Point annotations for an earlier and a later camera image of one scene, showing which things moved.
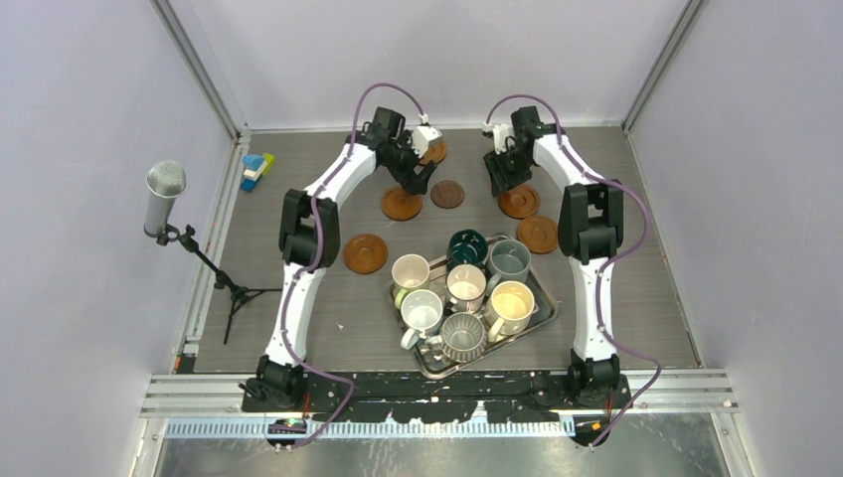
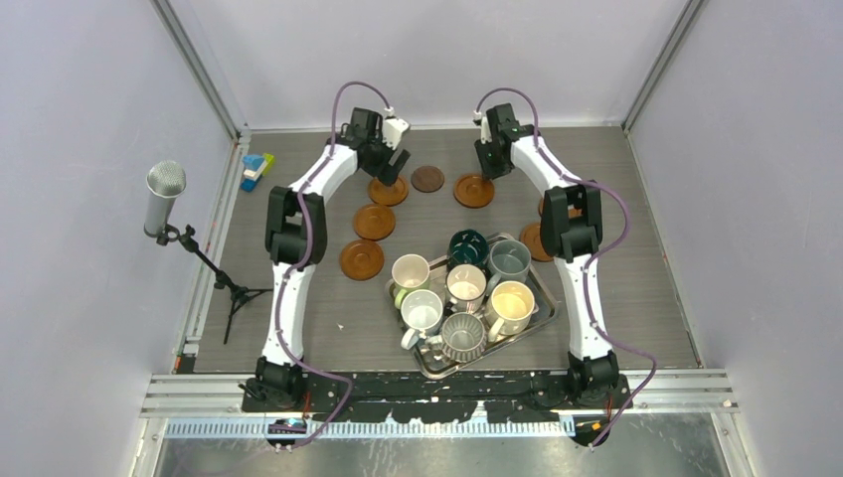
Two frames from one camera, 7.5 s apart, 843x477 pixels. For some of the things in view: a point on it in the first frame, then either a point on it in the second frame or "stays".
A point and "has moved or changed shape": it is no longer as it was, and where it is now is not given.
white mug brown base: (465, 285) stays
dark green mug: (466, 246) stays
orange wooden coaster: (366, 253) has moved or changed shape
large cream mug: (509, 309) stays
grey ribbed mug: (461, 338) stays
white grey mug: (421, 313) stays
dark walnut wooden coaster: (447, 194) has moved or changed shape
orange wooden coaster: (398, 205) has moved or changed shape
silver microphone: (165, 181) stays
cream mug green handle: (410, 272) stays
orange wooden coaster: (521, 202) to (472, 191)
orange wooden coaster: (435, 152) to (374, 222)
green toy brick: (269, 160) stays
